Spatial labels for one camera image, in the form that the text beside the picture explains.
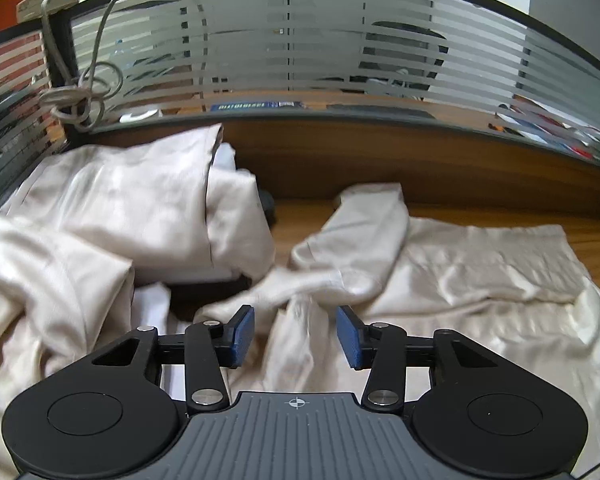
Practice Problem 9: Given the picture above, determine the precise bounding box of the cream satin shirt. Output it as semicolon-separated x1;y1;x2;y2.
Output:
195;182;600;480

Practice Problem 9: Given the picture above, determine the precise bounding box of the long striped glass partition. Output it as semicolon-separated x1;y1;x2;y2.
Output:
70;0;600;161

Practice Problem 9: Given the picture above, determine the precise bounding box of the white power strip with cable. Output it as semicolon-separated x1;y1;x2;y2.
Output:
30;0;153;111

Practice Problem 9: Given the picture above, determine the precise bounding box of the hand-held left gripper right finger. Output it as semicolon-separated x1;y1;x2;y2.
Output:
336;305;498;415

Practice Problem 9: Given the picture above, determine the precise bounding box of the thick grey power cable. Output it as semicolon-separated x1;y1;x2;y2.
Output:
39;2;106;128

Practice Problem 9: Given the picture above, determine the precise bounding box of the short striped glass partition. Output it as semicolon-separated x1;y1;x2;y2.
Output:
0;25;76;211

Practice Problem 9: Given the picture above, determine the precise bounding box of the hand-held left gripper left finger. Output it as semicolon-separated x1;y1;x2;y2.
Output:
87;305;256;415

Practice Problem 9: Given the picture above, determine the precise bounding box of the black office chair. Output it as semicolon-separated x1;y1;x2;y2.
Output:
357;20;451;101

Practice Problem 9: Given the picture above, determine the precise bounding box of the dark partition post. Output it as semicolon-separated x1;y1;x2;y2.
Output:
40;10;96;133

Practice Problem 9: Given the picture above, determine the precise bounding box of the stack of papers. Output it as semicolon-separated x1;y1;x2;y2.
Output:
490;92;600;158

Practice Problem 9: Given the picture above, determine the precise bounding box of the beige power strip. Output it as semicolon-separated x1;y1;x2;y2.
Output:
16;0;79;24

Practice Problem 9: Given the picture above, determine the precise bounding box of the cream garment with dark piping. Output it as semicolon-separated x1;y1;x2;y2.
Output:
0;124;276;480

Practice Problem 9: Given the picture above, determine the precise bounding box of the blue flat box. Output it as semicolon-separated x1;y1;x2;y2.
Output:
211;101;308;112

